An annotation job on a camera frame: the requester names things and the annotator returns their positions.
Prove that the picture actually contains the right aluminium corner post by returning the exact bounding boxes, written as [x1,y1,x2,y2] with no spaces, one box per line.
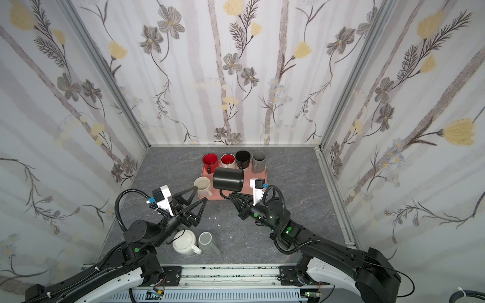
[318,0,397,151]

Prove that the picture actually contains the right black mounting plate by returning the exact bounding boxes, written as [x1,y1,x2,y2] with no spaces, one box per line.
[277,265,306,287]

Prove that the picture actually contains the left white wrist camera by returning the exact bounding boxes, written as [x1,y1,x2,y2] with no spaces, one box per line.
[147,185,174,217]

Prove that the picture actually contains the aluminium corner post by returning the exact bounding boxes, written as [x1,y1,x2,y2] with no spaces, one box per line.
[318,0,397,151]
[56,0,151,149]

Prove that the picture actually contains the tall grey mug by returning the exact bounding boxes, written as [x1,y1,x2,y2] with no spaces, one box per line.
[251,150,266,174]

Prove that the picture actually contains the left aluminium corner post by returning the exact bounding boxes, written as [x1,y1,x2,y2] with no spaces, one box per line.
[56,0,151,149]

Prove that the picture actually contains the white mug red inside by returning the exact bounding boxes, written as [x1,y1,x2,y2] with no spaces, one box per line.
[220,154,238,169]

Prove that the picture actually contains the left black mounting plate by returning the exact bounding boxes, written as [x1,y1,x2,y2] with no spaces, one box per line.
[162,266,183,287]

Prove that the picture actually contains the red mug black handle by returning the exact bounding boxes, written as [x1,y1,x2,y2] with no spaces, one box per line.
[202,154,219,174]

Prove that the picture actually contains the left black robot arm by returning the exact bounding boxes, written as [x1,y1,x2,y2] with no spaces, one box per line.
[25,186,208,302]

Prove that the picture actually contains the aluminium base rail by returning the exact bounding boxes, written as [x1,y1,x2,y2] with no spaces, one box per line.
[165,258,357,293]

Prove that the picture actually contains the black mug grey rim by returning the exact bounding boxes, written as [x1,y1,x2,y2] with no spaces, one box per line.
[212,167,245,199]

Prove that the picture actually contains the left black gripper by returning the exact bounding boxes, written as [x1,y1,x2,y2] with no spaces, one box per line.
[148,186,203,249]

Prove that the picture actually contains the white ribbed-base mug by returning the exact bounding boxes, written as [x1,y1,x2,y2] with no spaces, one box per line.
[172,229,202,256]

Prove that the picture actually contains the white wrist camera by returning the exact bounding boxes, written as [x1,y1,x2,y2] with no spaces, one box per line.
[250,178,269,206]
[147,185,174,217]

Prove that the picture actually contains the black mug white base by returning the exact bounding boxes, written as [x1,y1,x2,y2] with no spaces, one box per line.
[235,150,251,170]

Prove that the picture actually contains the black mounting plate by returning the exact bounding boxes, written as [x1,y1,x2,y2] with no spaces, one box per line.
[162,266,183,287]
[277,265,306,287]

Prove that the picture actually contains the white ventilated cable duct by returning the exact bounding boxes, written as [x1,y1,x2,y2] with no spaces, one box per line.
[102,289,308,303]

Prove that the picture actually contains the small grey mug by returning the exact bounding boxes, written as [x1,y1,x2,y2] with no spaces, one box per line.
[198,231,221,255]

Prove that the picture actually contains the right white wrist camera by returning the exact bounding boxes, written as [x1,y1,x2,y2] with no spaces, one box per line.
[250,178,269,206]

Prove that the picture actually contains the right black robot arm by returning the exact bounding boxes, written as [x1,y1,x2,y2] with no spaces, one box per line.
[228,185,405,302]

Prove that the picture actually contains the black cable bottom right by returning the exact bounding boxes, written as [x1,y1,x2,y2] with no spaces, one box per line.
[448,288,485,303]

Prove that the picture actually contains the pale pink mug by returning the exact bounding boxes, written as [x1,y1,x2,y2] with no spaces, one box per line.
[193,176,213,198]

